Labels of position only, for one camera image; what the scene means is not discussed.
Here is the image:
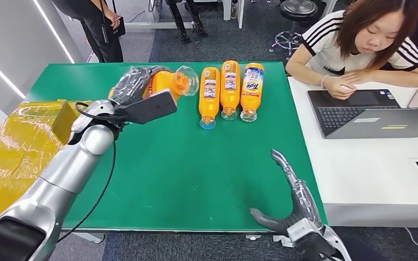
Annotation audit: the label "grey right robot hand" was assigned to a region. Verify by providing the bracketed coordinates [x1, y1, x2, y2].
[249, 149, 323, 237]

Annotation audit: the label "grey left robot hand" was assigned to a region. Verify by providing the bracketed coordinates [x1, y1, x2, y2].
[109, 65, 174, 107]

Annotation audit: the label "orange detergent bottle blue cap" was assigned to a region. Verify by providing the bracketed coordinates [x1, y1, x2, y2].
[198, 67, 221, 131]

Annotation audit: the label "orange Tide detergent bottle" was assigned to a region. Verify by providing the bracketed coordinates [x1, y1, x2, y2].
[239, 63, 265, 123]

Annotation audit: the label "standing person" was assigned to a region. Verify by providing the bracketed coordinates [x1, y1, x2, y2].
[50, 0, 124, 64]

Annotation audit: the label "white desk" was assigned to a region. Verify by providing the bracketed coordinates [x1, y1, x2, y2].
[287, 76, 418, 228]

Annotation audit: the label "black humanoid robot legs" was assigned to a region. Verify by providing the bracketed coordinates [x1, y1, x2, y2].
[165, 0, 209, 45]

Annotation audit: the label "grey open laptop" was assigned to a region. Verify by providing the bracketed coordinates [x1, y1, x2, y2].
[307, 89, 418, 140]

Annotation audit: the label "yellow film wrapped cardboard box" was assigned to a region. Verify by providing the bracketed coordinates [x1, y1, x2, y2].
[0, 100, 91, 228]

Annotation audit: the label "white table leg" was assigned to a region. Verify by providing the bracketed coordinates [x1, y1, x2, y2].
[223, 0, 246, 29]

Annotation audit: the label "seated person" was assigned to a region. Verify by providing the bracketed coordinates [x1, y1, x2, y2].
[285, 0, 418, 101]

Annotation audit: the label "black round stool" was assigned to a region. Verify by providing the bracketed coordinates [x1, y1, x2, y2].
[268, 0, 327, 60]

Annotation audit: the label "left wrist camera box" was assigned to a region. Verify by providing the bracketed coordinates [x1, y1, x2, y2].
[122, 90, 178, 126]

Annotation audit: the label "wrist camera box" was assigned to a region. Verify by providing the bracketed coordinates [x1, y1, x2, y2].
[122, 90, 178, 126]
[286, 217, 340, 261]

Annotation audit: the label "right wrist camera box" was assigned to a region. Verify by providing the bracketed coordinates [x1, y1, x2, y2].
[286, 217, 340, 261]

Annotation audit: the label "white table bracket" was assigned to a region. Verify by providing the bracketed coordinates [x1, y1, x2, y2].
[272, 234, 292, 248]

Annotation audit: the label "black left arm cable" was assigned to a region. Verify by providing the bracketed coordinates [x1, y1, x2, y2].
[56, 102, 131, 244]

